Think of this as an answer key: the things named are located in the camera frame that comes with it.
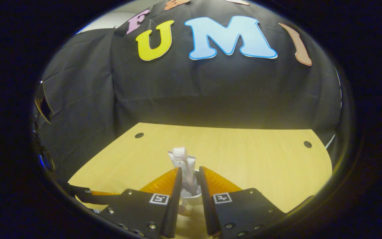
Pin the white cup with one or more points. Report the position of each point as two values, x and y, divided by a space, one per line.
191 200

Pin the black backdrop cloth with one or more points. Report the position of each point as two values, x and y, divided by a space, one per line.
211 89

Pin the light wooden desktop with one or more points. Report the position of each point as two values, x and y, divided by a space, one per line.
260 166

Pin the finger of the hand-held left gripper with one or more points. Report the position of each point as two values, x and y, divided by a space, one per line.
96 211
81 196

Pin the pale pink toothbrush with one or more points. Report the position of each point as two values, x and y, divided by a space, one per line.
179 152

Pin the white toothpaste tube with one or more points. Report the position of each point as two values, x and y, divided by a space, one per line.
181 163

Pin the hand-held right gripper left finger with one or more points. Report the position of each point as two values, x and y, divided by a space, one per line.
174 205

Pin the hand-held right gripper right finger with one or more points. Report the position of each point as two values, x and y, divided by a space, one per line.
207 205

